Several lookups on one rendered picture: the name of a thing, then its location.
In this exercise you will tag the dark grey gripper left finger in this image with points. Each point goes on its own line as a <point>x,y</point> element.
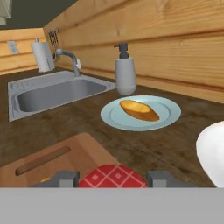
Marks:
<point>66,178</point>

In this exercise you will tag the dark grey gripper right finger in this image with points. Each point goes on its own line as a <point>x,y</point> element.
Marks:
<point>159,178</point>

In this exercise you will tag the wooden cutting board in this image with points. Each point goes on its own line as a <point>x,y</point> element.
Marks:
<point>70,157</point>

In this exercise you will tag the yellow croissant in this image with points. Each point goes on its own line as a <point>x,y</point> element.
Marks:
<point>45,179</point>

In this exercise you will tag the white round object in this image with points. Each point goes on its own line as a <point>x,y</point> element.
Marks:
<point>212,154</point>

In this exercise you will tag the golden brown bread loaf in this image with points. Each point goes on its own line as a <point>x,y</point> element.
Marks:
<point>140,110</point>

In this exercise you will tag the light blue plate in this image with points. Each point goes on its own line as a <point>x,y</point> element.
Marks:
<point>116,116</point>

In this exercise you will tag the stainless steel sink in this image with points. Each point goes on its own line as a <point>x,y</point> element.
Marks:
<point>49,96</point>

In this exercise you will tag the grey soap dispenser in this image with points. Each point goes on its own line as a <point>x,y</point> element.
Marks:
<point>125,73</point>

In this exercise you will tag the grey sink tap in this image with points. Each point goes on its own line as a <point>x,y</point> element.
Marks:
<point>70,58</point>

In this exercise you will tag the white paper towel roll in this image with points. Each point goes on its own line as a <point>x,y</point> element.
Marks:
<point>42,57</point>

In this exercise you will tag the white wall socket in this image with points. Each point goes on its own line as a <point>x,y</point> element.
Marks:
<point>13,47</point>

